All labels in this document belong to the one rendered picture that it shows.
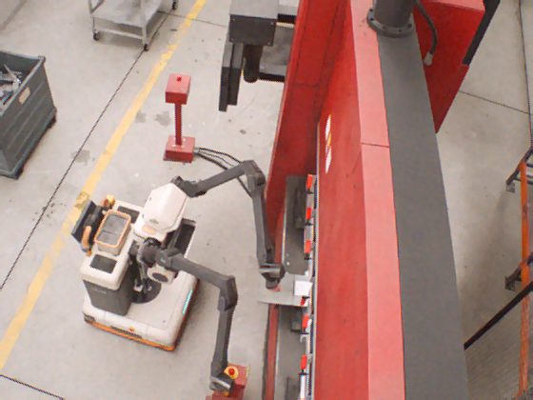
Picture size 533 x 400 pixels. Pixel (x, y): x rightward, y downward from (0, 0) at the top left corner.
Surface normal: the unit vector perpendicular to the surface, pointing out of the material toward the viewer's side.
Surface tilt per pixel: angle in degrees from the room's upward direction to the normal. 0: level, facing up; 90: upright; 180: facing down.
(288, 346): 0
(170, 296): 0
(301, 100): 90
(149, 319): 0
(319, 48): 90
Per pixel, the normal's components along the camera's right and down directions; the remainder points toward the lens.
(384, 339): 0.11, -0.56
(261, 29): -0.05, 0.82
